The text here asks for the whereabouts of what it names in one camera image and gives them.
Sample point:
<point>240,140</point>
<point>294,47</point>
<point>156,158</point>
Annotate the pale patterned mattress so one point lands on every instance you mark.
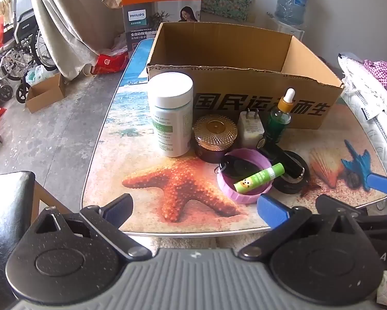
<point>385,142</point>

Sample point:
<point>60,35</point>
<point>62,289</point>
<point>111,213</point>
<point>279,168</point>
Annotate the green dropper bottle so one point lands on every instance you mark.
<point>277,126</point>

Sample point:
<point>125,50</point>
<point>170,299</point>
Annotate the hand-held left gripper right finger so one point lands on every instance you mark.
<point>272,210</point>

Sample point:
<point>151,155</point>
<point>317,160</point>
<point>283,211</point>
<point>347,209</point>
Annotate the black car key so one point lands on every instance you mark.
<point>240,166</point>

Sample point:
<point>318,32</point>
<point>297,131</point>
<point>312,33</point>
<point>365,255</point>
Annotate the yellow towel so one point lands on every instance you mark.
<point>3,9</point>

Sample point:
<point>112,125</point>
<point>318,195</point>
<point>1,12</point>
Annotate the white plastic bag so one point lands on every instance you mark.
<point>40,74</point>

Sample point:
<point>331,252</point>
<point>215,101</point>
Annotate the white water dispenser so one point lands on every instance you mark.
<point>296,32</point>

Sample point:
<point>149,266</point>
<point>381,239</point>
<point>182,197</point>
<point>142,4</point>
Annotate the blue water jug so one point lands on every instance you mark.
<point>292,3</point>

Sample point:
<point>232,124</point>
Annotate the white pill bottle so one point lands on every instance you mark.
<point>171,109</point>

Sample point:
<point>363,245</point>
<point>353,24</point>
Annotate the red bag with white print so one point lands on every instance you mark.
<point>111,63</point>

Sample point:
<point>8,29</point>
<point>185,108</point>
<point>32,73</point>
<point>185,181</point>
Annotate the brown jar with gold lid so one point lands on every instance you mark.
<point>214,132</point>

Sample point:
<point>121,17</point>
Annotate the pink checked cloth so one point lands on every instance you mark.
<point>382,71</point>

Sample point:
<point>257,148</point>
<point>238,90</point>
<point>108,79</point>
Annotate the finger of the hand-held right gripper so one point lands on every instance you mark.
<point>342,202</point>
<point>379,180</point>

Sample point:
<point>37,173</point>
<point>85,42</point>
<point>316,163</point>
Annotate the beige curtain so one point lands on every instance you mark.
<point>67,22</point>

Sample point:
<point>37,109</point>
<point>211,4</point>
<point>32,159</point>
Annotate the black tape roll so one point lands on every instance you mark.
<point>293,186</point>

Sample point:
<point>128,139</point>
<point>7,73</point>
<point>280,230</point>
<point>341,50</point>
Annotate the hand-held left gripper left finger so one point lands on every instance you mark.
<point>117,205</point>

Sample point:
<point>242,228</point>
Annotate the white patterned pillow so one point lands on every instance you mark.
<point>361,84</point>

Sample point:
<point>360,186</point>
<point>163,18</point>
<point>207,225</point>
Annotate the green lip balm stick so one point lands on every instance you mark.
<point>258,178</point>

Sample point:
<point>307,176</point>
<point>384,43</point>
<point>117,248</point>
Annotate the white charger plug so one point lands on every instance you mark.
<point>251,132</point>

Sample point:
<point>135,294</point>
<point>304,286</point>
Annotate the black cylindrical tube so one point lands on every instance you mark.
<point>284,159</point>

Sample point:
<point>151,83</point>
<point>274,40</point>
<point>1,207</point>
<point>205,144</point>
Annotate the paper cup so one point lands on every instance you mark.
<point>88,70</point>

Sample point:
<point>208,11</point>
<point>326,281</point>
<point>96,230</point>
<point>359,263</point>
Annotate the wheelchair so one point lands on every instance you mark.
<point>22,29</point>

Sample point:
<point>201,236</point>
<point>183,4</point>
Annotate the black padded chair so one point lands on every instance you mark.
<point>6,206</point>

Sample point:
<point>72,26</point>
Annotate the small open cardboard box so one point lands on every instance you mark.
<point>41,98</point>

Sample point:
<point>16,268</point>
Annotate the tan paper bag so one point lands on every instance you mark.
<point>111,1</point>

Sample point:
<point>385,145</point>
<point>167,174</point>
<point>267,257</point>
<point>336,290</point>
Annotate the large cardboard box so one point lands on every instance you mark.
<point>232,80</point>

